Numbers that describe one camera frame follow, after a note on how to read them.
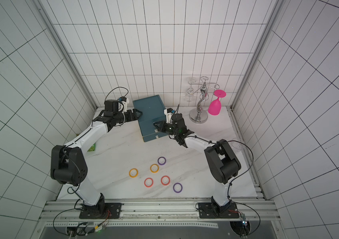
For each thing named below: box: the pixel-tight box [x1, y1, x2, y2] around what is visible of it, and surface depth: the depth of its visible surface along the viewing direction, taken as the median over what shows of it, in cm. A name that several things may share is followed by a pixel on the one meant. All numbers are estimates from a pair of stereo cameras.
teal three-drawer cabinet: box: [132, 94, 169, 143], surface depth 92 cm
